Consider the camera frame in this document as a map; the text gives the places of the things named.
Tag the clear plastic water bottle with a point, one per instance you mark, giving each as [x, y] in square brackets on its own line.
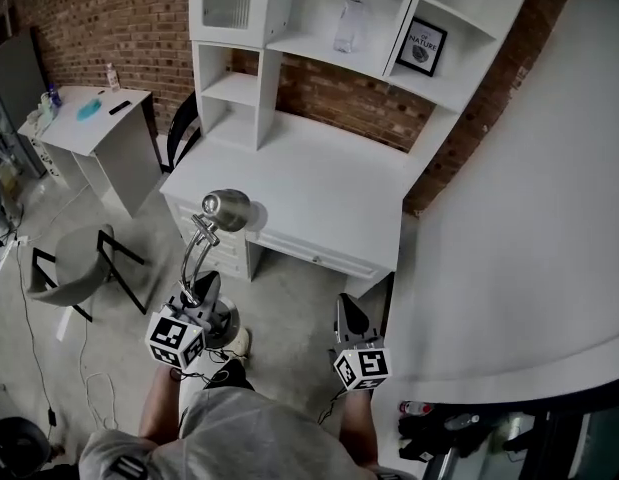
[350, 25]

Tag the person's grey shirt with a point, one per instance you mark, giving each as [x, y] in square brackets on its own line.
[239, 438]

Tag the grey chair with black frame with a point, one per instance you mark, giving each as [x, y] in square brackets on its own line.
[79, 263]

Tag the white table top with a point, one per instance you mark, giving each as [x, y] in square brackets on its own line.
[314, 183]

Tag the black bag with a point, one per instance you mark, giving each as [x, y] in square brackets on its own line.
[429, 438]

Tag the person's right forearm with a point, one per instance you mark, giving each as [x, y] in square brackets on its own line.
[359, 428]

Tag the black remote control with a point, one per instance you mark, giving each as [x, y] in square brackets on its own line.
[119, 107]

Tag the person's black trouser leg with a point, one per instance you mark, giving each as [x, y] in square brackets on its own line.
[231, 375]

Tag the white power strip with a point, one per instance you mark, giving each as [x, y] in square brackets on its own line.
[10, 250]

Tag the blue-capped bottle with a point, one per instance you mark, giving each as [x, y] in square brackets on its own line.
[54, 95]

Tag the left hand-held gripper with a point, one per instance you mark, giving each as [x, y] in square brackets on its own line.
[171, 338]

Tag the red-label plastic bottle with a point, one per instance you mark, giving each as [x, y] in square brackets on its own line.
[414, 408]

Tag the white pump bottle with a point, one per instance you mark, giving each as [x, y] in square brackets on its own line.
[112, 79]

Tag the teal cloth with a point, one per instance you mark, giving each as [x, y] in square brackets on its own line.
[89, 109]

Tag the large white cabinet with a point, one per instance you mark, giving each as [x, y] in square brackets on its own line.
[529, 243]

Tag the small white side table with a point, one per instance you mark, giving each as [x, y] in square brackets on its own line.
[89, 133]

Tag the small clear plastic bottle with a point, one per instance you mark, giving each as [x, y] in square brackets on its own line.
[461, 421]

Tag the black round stool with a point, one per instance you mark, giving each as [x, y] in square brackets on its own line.
[14, 443]

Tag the black framed picture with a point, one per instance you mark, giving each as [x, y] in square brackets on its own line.
[421, 48]

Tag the grey metal cabinet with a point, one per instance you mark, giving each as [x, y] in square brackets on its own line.
[14, 93]

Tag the person's white shoe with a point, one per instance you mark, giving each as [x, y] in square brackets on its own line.
[241, 342]

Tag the silver metal desk lamp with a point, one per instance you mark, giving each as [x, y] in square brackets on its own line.
[229, 210]

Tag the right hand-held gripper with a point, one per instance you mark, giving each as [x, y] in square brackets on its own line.
[364, 365]

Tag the person's left forearm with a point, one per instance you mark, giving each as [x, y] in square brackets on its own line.
[159, 403]

